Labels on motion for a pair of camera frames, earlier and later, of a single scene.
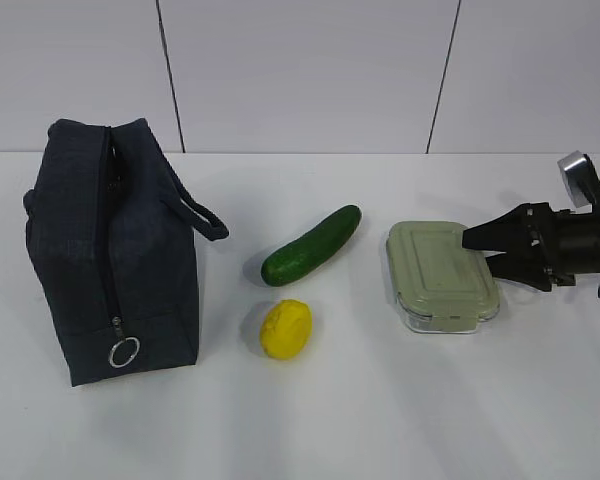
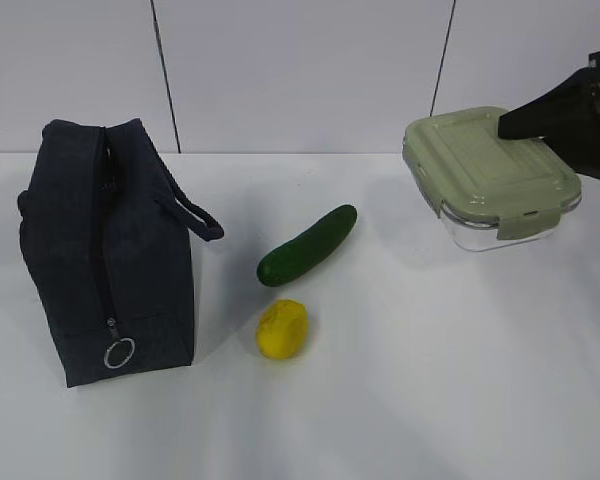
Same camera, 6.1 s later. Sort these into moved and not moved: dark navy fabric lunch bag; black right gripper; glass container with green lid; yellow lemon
Moved: black right gripper; glass container with green lid
Not moved: dark navy fabric lunch bag; yellow lemon
